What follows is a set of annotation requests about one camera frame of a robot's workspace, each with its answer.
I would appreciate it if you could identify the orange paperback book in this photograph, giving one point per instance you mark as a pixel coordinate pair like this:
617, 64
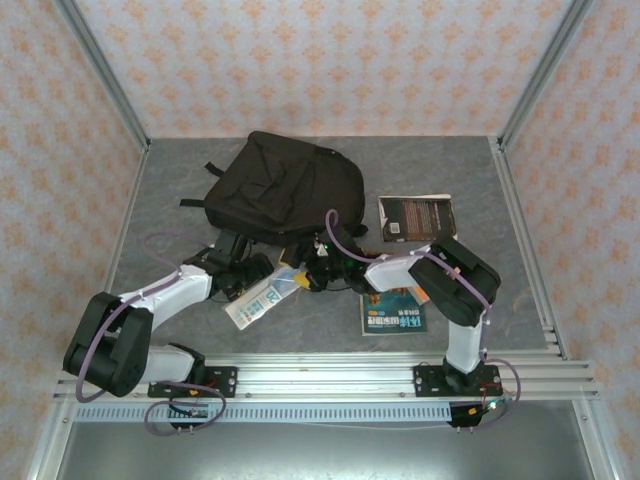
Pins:
422, 296

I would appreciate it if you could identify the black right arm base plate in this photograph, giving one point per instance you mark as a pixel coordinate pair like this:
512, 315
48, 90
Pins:
425, 380

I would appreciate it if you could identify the aluminium mounting rail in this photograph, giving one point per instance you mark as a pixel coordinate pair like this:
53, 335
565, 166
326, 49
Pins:
325, 372

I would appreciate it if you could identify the black backpack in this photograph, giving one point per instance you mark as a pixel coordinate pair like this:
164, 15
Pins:
285, 185

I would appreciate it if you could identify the black controller bracket with lights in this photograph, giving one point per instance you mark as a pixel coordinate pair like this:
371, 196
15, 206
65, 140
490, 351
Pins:
470, 415

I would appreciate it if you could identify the clear blue ruler set pack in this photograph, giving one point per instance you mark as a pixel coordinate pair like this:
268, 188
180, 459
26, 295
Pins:
255, 305

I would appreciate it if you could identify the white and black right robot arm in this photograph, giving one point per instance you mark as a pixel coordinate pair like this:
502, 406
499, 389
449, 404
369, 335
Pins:
395, 272

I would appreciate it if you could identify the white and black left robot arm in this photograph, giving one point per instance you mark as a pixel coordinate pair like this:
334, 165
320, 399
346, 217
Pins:
170, 295

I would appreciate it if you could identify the teal cave cover book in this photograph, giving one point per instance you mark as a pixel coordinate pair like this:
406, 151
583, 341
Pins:
395, 317

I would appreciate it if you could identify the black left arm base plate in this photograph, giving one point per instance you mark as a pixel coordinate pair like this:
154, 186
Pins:
225, 382

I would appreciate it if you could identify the aluminium side rail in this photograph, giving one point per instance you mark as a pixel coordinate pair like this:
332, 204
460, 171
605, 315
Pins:
525, 240
117, 250

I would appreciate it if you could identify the black paperback book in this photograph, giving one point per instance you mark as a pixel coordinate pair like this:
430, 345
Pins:
417, 217

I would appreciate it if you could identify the grey metal lower shelf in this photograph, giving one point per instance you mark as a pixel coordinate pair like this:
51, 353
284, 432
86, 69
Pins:
325, 450

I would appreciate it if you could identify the aluminium frame post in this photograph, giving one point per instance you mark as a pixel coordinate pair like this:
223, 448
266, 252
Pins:
545, 65
100, 65

